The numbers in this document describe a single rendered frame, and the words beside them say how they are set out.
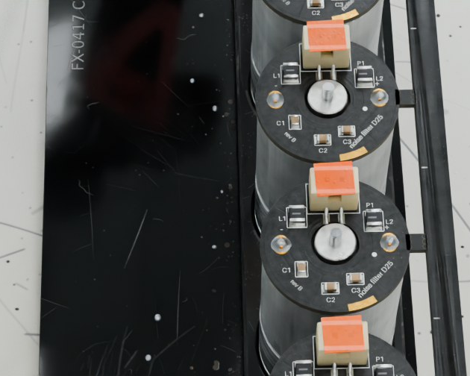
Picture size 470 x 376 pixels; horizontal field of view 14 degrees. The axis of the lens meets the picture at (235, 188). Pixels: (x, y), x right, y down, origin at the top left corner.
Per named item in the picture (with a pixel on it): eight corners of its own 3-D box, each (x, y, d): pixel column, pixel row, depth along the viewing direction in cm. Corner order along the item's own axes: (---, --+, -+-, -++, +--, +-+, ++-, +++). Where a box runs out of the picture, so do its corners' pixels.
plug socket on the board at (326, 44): (303, 82, 33) (304, 62, 33) (301, 40, 34) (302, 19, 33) (349, 81, 33) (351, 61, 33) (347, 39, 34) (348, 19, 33)
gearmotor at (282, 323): (259, 423, 35) (263, 309, 31) (256, 304, 37) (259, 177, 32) (391, 420, 36) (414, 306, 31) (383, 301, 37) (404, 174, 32)
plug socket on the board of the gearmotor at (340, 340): (317, 381, 30) (318, 365, 30) (315, 333, 31) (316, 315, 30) (367, 380, 31) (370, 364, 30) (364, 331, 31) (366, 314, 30)
